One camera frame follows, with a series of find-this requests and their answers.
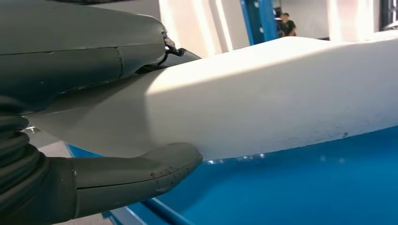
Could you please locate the blue metal shelf rack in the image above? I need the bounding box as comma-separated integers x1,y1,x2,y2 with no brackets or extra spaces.
67,0,398,225

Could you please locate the person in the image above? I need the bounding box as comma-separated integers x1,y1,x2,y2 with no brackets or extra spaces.
278,12,298,37

